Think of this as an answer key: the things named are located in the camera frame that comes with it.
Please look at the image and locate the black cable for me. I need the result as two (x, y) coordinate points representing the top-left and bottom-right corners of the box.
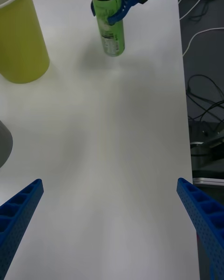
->
(188, 100), (224, 122)
(187, 74), (224, 103)

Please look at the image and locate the grey metal machine base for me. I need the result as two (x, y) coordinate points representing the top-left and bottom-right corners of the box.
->
(189, 120), (224, 186)

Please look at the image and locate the white cable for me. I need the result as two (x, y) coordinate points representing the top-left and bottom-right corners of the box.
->
(182, 27), (224, 57)
(178, 0), (205, 21)

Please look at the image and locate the grey plastic bin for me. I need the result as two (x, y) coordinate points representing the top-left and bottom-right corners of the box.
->
(0, 120), (14, 168)

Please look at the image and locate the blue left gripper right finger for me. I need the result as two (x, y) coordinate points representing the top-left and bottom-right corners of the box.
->
(176, 177), (224, 280)

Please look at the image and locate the green bottle taped black cap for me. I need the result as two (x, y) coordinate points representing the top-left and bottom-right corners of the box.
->
(92, 0), (126, 57)

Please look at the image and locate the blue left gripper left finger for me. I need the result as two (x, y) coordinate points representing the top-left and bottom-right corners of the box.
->
(0, 178), (44, 280)

